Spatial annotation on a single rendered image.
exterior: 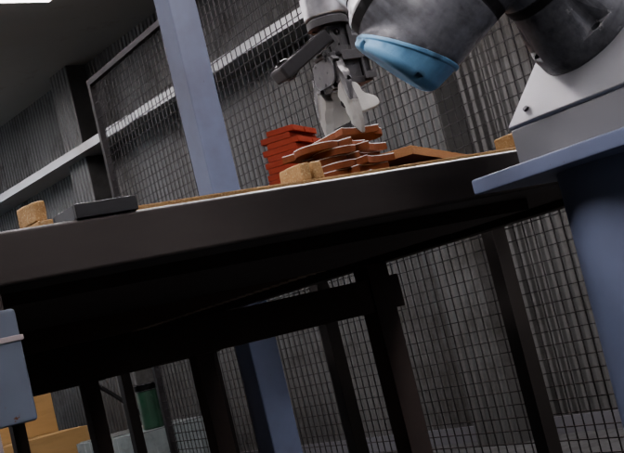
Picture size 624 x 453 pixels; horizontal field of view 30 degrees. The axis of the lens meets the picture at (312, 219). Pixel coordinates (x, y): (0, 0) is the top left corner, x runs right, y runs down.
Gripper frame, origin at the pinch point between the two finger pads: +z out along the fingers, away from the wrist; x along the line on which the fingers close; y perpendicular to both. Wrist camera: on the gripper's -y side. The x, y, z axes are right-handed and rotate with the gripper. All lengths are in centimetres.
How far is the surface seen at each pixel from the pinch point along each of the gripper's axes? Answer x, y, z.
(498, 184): -50, -9, 18
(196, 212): -39, -44, 13
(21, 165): 779, 142, -153
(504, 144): -17.0, 18.9, 8.2
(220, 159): 168, 51, -28
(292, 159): -7.6, -14.2, 3.6
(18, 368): -43, -69, 27
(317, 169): -23.7, -18.9, 8.2
